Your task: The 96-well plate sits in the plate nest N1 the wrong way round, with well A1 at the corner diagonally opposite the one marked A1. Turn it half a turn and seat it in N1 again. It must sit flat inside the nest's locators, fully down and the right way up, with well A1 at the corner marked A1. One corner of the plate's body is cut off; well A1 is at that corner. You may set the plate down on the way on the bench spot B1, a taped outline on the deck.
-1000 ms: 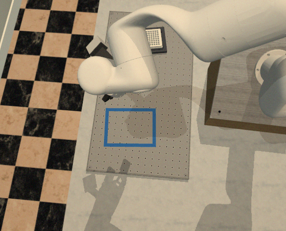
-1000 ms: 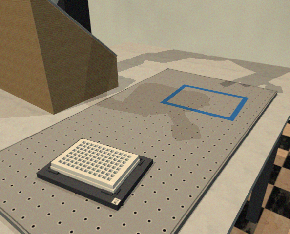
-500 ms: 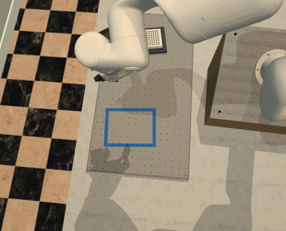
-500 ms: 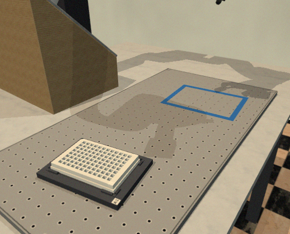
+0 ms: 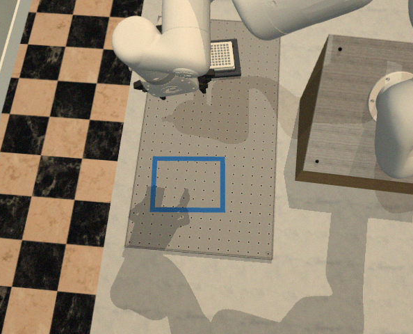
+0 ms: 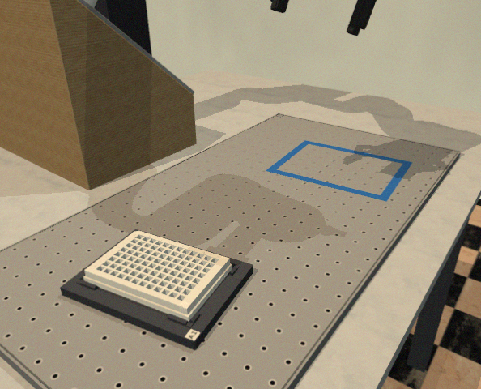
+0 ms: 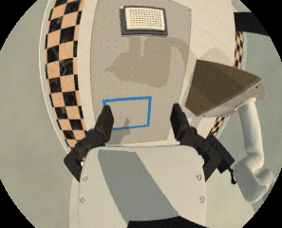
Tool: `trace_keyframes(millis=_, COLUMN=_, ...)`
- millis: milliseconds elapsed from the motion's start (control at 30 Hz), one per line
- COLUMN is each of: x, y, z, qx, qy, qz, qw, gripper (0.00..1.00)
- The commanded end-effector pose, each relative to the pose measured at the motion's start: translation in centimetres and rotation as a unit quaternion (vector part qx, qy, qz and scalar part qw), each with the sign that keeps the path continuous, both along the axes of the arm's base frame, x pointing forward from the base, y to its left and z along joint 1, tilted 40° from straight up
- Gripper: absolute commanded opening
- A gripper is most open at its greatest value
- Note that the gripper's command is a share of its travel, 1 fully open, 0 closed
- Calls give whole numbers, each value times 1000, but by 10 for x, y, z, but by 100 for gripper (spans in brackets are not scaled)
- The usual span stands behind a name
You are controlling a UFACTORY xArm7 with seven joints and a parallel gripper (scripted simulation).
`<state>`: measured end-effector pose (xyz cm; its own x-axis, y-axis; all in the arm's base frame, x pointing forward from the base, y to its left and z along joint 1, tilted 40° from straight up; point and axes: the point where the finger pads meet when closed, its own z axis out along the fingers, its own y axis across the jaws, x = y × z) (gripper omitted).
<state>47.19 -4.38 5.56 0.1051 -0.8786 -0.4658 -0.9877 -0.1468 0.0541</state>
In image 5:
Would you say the blue tape rectangle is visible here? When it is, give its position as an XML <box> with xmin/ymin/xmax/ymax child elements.
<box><xmin>149</xmin><ymin>157</ymin><xmax>225</xmax><ymax>213</ymax></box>

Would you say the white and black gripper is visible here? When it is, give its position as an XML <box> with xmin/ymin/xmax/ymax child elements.
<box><xmin>133</xmin><ymin>69</ymin><xmax>215</xmax><ymax>100</ymax></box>

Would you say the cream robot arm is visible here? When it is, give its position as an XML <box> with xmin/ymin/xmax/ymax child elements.
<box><xmin>111</xmin><ymin>0</ymin><xmax>413</xmax><ymax>179</ymax></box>

